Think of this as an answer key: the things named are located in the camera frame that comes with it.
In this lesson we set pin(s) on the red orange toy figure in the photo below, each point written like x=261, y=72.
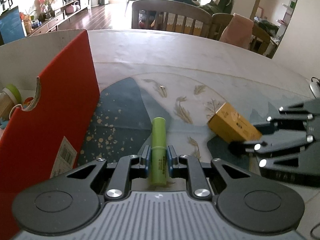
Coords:
x=27, y=102

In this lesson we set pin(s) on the pink cloth on chair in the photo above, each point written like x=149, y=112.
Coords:
x=238, y=32

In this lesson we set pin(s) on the white desk lamp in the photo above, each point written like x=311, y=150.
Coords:
x=315, y=87

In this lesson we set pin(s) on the dark wooden chair left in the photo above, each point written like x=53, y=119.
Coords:
x=172, y=16

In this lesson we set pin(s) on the green tube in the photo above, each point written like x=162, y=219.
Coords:
x=158, y=152

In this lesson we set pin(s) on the red cardboard storage box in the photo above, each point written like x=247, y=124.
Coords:
x=59, y=68

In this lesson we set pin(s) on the wooden tv console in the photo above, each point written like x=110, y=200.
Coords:
x=50, y=21

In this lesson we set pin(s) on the wooden chair with pink cloth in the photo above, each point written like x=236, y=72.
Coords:
x=260, y=39

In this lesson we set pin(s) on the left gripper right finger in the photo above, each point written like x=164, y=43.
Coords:
x=189, y=168

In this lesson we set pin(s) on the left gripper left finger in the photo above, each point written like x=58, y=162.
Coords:
x=121, y=174

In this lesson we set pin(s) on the yellow cardboard box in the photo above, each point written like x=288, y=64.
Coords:
x=231, y=126

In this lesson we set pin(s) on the spice jar green lid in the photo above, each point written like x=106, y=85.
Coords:
x=10, y=97

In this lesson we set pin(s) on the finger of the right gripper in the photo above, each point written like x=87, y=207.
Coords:
x=302, y=116
x=294, y=152

